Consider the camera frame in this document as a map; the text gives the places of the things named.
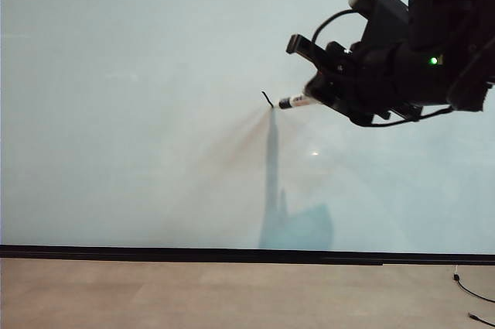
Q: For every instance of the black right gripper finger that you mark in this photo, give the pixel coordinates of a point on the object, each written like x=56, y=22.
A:
x=317, y=93
x=319, y=75

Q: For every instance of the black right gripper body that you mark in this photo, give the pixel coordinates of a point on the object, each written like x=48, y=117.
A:
x=359, y=81

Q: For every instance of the white marker pen black tip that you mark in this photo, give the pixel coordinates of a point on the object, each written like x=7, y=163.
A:
x=294, y=102

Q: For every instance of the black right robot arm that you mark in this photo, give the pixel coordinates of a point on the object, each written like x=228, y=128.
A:
x=444, y=15

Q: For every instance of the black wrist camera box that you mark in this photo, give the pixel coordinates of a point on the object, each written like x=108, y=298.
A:
x=299, y=44

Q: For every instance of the white glass whiteboard black frame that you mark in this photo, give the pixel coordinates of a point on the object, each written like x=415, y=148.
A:
x=116, y=112

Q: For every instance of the black whiteboard tray rail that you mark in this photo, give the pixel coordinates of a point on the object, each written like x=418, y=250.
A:
x=193, y=261

